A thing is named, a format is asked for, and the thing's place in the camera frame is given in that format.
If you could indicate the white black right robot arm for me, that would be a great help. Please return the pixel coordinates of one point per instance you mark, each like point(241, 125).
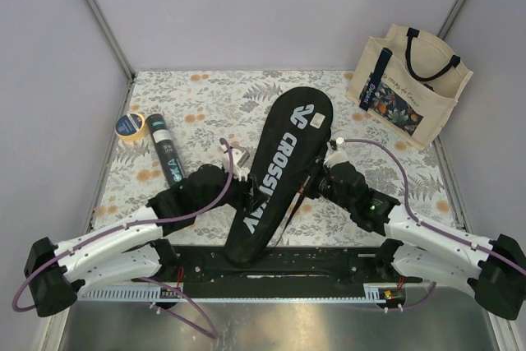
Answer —
point(492, 271)

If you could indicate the aluminium frame post left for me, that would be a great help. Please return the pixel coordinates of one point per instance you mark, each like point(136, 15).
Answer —
point(110, 39)

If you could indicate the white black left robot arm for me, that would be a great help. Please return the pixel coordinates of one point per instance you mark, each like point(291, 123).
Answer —
point(136, 247)

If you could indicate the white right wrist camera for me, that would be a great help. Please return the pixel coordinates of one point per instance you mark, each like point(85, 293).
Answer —
point(337, 154)

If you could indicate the yellow masking tape roll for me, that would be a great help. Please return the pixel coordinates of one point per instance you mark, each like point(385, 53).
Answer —
point(130, 127)

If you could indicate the cream canvas tote bag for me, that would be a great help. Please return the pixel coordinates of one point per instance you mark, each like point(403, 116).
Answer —
point(410, 81)

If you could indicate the black Crossway racket cover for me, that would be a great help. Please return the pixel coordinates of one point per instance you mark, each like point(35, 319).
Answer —
point(295, 133)

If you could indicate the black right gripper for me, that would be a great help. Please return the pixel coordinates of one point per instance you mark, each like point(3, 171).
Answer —
point(316, 175)

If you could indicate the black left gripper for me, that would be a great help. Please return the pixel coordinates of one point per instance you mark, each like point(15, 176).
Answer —
point(249, 195)

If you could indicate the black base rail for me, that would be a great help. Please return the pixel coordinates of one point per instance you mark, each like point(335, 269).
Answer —
point(347, 275)

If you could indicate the black Boka shuttlecock tube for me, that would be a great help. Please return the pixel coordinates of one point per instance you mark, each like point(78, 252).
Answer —
point(165, 149)

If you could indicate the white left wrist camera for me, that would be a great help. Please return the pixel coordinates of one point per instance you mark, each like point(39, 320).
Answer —
point(234, 160)

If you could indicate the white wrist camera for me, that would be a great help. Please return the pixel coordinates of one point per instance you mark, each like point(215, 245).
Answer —
point(234, 160)
point(337, 154)

